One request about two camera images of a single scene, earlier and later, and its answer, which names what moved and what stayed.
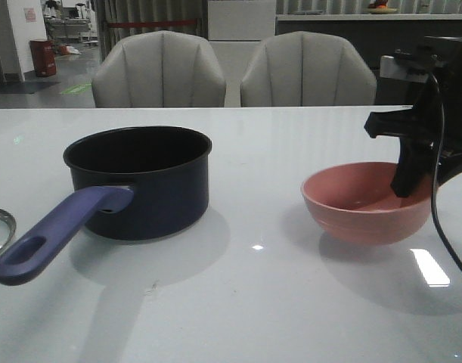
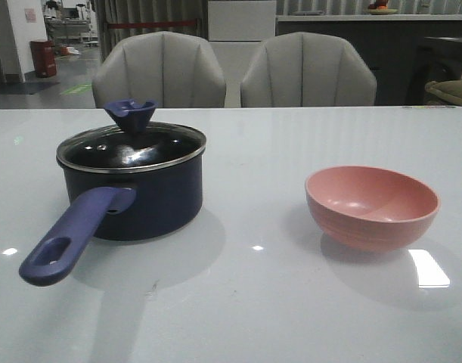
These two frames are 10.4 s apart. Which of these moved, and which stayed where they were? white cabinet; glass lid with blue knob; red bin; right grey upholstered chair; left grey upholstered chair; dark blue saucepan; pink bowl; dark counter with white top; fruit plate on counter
Moved: glass lid with blue knob; dark blue saucepan; pink bowl
Stayed: white cabinet; left grey upholstered chair; dark counter with white top; red bin; fruit plate on counter; right grey upholstered chair
